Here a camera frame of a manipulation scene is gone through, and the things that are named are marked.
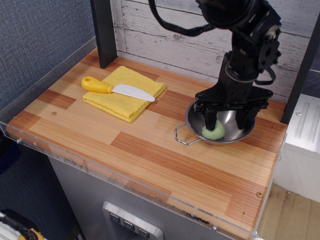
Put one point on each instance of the light green toy broccoli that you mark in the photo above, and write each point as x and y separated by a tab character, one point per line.
216	134

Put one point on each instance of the dark right post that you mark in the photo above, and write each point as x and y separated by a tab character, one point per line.
302	73

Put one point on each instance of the white side cabinet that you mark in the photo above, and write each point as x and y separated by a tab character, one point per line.
298	169

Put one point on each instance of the silver dispenser button panel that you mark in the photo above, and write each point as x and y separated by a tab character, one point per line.
127	226

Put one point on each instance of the yellow folded cloth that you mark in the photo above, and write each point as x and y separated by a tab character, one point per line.
124	107

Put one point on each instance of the yellow handled white knife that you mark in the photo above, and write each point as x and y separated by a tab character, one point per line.
92	84

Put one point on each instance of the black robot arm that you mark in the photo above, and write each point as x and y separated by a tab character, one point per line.
255	28

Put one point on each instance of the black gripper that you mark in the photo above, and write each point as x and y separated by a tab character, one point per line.
232	92

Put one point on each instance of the yellow black object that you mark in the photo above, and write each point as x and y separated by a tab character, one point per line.
11	229

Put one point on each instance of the stainless steel bowl with handles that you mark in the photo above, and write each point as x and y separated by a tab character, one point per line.
226	130

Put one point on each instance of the dark left post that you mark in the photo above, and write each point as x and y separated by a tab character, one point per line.
104	31

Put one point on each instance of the clear acrylic table guard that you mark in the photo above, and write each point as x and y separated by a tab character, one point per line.
233	180

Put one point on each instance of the silver toy fridge cabinet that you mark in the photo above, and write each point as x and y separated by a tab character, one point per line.
146	194

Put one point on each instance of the dark post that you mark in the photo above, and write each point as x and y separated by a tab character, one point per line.
104	31
302	73

